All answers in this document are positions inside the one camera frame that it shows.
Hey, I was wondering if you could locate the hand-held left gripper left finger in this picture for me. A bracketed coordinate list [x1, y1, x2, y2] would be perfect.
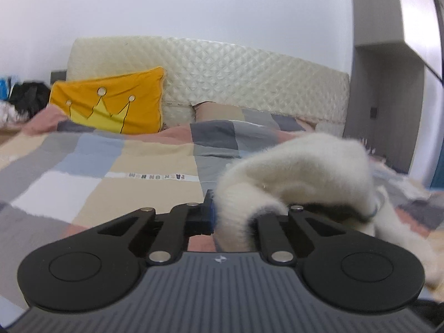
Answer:
[94, 189, 216, 265]

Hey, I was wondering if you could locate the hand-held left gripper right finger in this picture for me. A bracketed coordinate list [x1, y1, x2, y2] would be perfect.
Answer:
[256, 205, 349, 265]

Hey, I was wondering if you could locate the cream fluffy patterned sweater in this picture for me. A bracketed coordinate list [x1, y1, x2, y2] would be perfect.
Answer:
[213, 130, 444, 290]

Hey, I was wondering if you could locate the patchwork pillow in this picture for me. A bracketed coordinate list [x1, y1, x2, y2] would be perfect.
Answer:
[192, 101, 313, 132]

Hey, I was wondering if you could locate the patchwork bed blanket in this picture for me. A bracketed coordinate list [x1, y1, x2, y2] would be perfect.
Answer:
[0, 104, 444, 313]

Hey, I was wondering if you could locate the cream quilted headboard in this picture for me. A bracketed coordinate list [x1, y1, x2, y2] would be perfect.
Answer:
[66, 36, 350, 132]

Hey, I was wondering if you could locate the yellow crown pillow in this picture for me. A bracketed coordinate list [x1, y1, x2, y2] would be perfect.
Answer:
[49, 66, 166, 135]

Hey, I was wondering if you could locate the blue curtain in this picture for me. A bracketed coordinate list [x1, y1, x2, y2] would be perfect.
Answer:
[430, 166, 444, 191]

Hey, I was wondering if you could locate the black bag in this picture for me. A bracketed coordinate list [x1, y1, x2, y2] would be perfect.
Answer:
[9, 81, 52, 118]

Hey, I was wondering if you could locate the white crumpled cloth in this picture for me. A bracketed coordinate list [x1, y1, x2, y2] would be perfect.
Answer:
[0, 100, 21, 129]

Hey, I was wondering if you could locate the blue packet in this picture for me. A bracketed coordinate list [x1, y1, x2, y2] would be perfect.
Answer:
[0, 76, 12, 101]

